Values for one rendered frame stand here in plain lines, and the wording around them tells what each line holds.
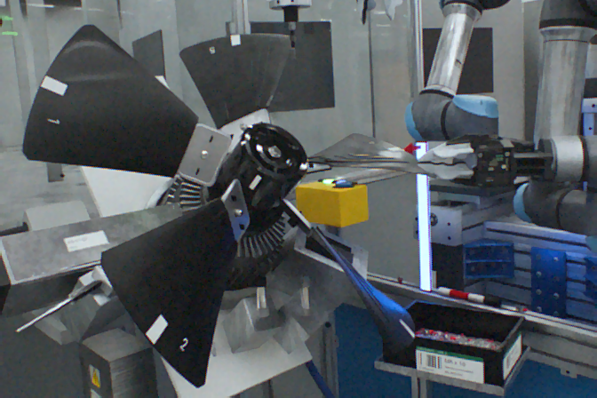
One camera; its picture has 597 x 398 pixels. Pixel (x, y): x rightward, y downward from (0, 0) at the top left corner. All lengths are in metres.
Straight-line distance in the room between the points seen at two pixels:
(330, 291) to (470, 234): 0.58
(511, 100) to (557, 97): 4.58
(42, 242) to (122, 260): 0.21
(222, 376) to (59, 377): 0.73
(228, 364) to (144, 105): 0.45
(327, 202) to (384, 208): 0.88
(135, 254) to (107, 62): 0.34
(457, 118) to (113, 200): 0.94
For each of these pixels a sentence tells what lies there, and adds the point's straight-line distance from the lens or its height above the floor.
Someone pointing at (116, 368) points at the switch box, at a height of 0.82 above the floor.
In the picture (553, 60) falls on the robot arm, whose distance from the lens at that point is 1.17.
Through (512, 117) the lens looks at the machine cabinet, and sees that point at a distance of 5.75.
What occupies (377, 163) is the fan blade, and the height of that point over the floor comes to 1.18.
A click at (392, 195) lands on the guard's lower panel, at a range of 2.37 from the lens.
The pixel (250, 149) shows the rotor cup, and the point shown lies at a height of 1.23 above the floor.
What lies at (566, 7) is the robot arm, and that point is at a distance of 1.17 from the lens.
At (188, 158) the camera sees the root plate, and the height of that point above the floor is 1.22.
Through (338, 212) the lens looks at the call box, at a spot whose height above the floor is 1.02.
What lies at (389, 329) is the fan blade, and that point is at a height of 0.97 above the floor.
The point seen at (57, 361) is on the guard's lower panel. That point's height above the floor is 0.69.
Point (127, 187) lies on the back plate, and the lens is 1.18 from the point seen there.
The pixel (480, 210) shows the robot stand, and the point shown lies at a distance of 1.65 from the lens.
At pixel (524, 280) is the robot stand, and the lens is 1.65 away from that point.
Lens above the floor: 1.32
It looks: 8 degrees down
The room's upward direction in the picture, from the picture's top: 3 degrees counter-clockwise
